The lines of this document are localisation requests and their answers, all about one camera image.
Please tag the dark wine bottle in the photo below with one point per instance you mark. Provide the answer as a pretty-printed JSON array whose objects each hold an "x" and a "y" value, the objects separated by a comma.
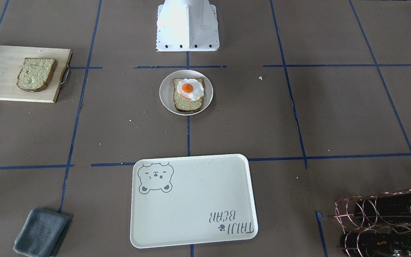
[
  {"x": 362, "y": 244},
  {"x": 392, "y": 209}
]

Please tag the white round plate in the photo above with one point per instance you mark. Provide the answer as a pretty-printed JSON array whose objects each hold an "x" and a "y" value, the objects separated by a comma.
[{"x": 166, "y": 90}]

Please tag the copper wire bottle rack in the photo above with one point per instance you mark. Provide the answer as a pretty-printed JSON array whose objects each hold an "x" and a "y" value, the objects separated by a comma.
[{"x": 378, "y": 225}]

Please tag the wooden cutting board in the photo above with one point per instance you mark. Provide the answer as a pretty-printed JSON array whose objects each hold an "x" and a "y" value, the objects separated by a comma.
[{"x": 11, "y": 63}]

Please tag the bread slice under egg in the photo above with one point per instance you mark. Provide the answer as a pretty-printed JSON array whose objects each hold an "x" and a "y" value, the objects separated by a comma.
[{"x": 184, "y": 105}]

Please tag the bread slice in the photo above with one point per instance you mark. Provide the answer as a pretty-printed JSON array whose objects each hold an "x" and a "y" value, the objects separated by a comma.
[
  {"x": 36, "y": 74},
  {"x": 184, "y": 105}
]

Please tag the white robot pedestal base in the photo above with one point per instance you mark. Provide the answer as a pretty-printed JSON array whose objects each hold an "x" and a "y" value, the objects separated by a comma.
[{"x": 187, "y": 25}]

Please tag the fried egg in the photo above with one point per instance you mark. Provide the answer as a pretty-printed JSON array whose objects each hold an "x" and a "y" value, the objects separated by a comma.
[{"x": 190, "y": 89}]

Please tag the grey folded cloth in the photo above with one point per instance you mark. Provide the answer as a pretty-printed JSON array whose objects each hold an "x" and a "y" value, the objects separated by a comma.
[{"x": 42, "y": 234}]

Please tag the white bear tray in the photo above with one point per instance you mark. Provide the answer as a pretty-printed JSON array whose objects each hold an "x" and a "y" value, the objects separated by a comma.
[{"x": 192, "y": 200}]

